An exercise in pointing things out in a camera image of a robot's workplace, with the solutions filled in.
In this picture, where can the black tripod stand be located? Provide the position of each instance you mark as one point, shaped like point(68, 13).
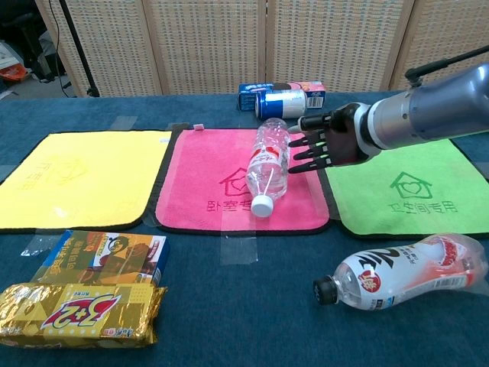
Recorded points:
point(78, 49)

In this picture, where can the blue orange cookie box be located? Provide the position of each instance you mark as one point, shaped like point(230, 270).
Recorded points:
point(114, 260)

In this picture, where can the green towel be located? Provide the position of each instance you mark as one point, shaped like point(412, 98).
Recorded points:
point(382, 214)

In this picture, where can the gold cracker pack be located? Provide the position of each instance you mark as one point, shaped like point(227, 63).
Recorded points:
point(76, 313)

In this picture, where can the orange plastic bag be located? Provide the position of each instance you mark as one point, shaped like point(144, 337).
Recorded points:
point(13, 72)

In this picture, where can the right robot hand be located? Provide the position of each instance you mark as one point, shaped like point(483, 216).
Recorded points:
point(342, 141)

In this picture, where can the blue pink cookie box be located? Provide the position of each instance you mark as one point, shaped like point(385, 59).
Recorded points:
point(315, 93)

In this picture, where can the blue silver drink can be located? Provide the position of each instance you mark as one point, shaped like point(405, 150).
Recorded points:
point(280, 104)

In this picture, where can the clear tape strip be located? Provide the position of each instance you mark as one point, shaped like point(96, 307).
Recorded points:
point(238, 248)

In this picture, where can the yellow towel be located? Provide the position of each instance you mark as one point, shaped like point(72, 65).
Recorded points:
point(95, 183)

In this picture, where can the pink towel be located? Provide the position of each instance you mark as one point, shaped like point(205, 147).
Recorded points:
point(198, 160)

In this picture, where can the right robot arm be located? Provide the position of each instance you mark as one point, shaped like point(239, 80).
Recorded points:
point(428, 114)

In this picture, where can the dark blue table cover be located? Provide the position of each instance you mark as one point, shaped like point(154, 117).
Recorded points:
point(248, 313)

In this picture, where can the wooden folding screen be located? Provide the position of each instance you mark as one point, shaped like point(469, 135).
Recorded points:
point(214, 46)

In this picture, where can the black cap sports drink bottle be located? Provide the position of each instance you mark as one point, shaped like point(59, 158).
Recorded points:
point(401, 275)

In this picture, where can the clear water bottle white cap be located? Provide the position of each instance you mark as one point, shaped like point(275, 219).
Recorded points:
point(267, 164)

